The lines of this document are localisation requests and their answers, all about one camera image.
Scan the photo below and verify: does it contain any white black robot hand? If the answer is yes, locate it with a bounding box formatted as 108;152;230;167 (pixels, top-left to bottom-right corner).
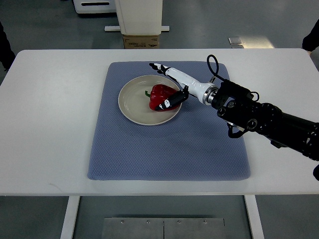
150;63;218;112

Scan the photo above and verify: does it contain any red bell pepper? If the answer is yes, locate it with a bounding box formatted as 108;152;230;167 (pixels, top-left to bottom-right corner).
145;84;177;111

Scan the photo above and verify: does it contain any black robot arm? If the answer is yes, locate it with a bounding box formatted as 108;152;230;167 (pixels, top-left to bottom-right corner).
207;70;319;161

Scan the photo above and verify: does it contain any cream round plate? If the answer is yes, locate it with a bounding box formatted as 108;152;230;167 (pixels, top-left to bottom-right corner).
118;75;181;126

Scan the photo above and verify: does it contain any metal floor plate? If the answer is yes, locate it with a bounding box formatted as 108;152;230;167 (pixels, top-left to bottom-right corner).
102;218;226;239

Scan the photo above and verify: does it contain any blue textured mat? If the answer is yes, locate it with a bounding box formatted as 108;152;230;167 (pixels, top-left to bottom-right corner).
88;61;250;181

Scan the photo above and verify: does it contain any grey floor outlet cover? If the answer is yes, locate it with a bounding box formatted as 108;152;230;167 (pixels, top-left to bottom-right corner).
228;37;242;45

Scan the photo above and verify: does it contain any cardboard box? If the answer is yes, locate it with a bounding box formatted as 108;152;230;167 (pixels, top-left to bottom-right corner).
123;35;160;49

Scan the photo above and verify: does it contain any dark clothed person at right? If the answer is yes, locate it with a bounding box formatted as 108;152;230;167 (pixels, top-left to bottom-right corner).
302;20;319;52

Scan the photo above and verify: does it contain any dark clothed person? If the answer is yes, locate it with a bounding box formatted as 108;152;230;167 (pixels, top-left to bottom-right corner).
0;24;15;71
302;20;319;52

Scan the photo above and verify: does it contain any right white table leg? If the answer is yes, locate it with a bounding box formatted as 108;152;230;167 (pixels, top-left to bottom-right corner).
244;195;265;239

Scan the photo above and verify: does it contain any white table leg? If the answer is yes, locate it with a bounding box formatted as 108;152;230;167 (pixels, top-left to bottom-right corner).
60;196;80;239
244;195;265;239

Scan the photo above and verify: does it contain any white cabinet with slot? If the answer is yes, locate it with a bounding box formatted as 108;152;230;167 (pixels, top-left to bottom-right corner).
72;0;116;14

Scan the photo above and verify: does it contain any left white table leg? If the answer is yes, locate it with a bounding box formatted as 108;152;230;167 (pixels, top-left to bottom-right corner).
60;196;80;239

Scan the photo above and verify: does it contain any dark clothed person at left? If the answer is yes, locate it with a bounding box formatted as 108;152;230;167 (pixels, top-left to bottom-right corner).
0;24;15;71

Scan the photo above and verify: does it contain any white pedestal base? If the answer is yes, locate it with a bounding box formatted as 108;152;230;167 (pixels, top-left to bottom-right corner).
104;0;170;36

